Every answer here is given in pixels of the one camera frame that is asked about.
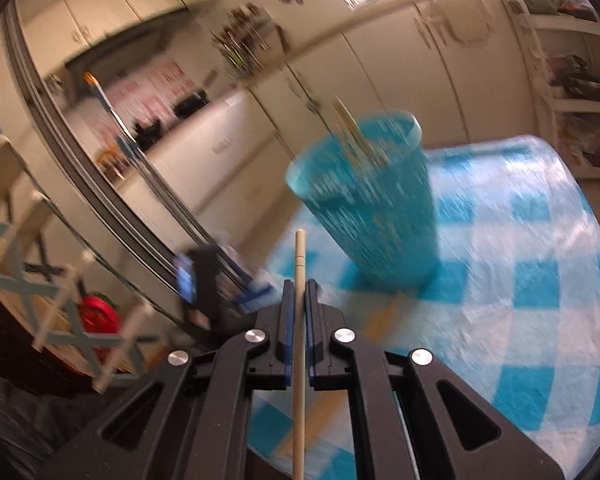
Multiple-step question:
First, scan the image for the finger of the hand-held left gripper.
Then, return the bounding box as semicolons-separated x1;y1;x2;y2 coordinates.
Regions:
232;280;277;312
174;246;222;331

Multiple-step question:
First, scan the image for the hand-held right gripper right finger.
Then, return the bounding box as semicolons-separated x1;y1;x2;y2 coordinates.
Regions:
305;279;566;480

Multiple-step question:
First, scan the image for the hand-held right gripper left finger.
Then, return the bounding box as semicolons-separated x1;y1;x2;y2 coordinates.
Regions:
42;280;297;480

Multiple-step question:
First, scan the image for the blue perforated plastic basket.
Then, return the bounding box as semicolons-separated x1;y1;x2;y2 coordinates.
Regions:
285;110;438;292

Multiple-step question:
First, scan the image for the red round object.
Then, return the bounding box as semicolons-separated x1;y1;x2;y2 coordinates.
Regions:
80;294;120;336

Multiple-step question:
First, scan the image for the mop with orange tip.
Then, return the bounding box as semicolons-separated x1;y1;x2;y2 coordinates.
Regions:
82;72;241;281

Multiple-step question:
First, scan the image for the blue checkered tablecloth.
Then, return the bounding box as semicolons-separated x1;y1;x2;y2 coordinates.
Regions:
247;132;600;480

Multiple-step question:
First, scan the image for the folding wooden chair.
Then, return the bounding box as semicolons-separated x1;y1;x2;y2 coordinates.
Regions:
0;110;156;393

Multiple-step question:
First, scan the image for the dark cloth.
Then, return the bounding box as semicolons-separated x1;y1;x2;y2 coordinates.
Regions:
0;290;106;480

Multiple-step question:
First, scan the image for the black range hood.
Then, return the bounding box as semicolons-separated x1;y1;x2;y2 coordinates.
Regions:
64;12;191;86

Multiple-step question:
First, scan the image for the white base cabinet row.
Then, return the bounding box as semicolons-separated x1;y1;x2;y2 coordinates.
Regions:
115;0;541;196

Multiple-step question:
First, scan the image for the white rolling cart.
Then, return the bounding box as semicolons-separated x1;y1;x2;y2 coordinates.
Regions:
510;0;600;181

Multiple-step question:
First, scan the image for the dark pot with lid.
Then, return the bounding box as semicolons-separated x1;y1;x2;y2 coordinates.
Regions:
550;55;600;101

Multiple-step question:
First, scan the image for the grey sliding door frame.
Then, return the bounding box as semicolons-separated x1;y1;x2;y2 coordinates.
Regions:
0;0;261;321

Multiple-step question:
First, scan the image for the red paper wall decoration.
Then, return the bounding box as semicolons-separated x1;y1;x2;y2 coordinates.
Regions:
105;60;191;126

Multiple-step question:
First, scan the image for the wall rack of cooking utensils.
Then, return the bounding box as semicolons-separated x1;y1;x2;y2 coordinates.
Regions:
212;5;281;78

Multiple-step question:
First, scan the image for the white wall cabinet row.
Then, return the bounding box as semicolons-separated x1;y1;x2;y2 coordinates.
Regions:
17;0;221;56

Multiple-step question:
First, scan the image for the white bag on cabinet handle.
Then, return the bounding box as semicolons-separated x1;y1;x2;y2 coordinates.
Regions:
420;0;491;46

